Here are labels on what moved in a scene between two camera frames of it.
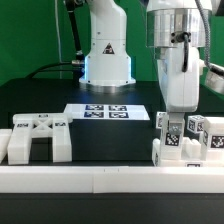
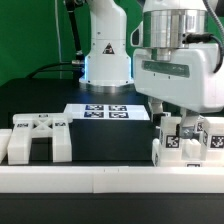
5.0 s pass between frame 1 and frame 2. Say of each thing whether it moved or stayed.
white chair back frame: stayed
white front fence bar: stayed
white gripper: moved
